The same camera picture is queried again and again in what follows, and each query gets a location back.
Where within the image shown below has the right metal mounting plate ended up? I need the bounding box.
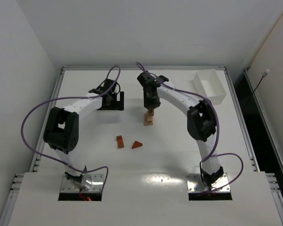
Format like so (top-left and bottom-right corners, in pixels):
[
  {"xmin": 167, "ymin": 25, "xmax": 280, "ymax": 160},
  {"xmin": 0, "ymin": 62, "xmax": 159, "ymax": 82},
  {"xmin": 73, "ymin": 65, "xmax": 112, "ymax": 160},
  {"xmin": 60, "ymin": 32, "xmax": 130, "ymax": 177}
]
[{"xmin": 186, "ymin": 173, "xmax": 231, "ymax": 194}]

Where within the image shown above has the hanging black cable connector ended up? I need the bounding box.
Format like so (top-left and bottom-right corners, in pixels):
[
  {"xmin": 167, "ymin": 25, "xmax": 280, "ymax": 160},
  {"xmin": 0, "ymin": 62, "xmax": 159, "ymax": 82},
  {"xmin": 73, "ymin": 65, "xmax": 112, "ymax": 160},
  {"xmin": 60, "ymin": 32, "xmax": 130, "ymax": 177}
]
[{"xmin": 252, "ymin": 69, "xmax": 270, "ymax": 95}]

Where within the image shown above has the orange triangle wood block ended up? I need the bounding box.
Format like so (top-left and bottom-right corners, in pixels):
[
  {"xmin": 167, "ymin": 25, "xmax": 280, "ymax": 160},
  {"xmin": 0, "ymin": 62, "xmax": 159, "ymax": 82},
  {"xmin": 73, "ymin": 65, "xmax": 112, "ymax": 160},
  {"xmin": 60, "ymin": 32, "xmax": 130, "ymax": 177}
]
[{"xmin": 132, "ymin": 141, "xmax": 143, "ymax": 149}]

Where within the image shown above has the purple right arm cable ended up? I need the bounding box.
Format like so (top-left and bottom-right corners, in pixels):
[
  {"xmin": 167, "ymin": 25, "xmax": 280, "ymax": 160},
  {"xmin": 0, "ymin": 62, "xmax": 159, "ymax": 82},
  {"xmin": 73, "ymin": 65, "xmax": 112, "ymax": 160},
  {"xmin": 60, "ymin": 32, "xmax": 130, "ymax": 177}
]
[{"xmin": 135, "ymin": 61, "xmax": 245, "ymax": 195}]

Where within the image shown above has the small pale wood cube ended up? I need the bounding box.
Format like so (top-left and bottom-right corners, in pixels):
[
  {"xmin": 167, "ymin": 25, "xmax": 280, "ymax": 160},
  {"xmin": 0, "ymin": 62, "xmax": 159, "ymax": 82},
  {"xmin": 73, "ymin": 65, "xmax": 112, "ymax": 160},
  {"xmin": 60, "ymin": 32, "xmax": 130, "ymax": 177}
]
[{"xmin": 145, "ymin": 115, "xmax": 153, "ymax": 122}]

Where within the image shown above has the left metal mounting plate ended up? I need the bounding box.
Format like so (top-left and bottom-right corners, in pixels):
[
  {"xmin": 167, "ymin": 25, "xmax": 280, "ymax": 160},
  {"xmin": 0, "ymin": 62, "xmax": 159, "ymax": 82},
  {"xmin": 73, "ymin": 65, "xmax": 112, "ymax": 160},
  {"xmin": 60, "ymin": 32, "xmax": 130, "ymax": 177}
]
[{"xmin": 60, "ymin": 174, "xmax": 104, "ymax": 194}]

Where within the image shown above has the orange arch wood block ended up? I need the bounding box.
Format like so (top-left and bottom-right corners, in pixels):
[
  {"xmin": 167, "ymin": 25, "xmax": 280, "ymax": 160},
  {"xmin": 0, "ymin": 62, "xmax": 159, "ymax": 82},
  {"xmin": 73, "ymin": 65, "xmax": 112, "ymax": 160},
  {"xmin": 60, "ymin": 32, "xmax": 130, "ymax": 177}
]
[{"xmin": 116, "ymin": 136, "xmax": 125, "ymax": 148}]

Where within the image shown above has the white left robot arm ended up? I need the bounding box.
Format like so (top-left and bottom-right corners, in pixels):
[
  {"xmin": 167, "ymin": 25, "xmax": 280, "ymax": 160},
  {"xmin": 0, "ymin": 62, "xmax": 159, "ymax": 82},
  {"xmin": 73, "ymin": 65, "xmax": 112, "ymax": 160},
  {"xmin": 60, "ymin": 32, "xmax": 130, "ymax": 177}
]
[{"xmin": 43, "ymin": 79, "xmax": 124, "ymax": 185}]

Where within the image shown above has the engraved long wood block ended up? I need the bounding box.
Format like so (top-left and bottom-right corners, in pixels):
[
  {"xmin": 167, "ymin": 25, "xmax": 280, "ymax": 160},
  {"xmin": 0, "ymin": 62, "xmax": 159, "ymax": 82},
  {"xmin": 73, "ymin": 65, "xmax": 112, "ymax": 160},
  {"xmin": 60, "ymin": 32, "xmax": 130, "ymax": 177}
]
[{"xmin": 144, "ymin": 113, "xmax": 149, "ymax": 126}]

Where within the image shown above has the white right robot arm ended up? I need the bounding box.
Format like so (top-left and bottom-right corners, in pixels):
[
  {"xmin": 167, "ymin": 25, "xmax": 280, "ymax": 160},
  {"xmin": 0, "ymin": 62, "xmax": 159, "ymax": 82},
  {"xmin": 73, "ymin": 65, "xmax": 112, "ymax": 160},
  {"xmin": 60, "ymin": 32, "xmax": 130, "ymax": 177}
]
[{"xmin": 137, "ymin": 71, "xmax": 224, "ymax": 187}]

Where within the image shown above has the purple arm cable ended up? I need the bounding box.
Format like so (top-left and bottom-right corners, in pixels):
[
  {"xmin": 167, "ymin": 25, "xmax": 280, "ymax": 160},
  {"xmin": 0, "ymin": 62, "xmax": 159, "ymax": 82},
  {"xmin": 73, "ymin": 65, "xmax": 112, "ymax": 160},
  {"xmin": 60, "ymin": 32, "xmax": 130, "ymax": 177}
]
[
  {"xmin": 20, "ymin": 65, "xmax": 121, "ymax": 183},
  {"xmin": 135, "ymin": 61, "xmax": 245, "ymax": 195}
]

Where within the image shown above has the metal mounting plate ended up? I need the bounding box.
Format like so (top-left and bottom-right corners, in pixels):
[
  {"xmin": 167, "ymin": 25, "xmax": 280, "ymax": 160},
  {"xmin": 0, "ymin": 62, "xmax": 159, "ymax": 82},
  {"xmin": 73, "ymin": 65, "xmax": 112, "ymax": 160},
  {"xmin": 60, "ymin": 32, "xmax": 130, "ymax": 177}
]
[
  {"xmin": 60, "ymin": 174, "xmax": 104, "ymax": 194},
  {"xmin": 186, "ymin": 173, "xmax": 231, "ymax": 194}
]

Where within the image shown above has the white translucent plastic bin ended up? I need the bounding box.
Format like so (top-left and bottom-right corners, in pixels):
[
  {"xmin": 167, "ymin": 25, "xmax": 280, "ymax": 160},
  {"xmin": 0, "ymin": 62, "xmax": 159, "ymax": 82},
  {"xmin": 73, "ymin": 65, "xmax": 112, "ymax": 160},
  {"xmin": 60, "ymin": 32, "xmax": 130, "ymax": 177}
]
[{"xmin": 193, "ymin": 69, "xmax": 226, "ymax": 105}]

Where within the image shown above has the striped dark wood block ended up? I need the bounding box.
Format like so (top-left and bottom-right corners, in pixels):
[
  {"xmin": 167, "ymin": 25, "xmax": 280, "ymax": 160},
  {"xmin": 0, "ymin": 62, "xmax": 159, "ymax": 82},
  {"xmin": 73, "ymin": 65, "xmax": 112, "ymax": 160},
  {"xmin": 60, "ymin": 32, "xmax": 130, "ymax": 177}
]
[{"xmin": 148, "ymin": 107, "xmax": 154, "ymax": 116}]

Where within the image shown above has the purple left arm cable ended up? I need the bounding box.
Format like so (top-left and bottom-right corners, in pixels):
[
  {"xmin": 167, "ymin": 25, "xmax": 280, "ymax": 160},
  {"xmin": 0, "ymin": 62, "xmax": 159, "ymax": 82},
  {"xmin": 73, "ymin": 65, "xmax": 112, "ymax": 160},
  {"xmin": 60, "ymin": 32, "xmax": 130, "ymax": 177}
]
[{"xmin": 20, "ymin": 65, "xmax": 121, "ymax": 183}]

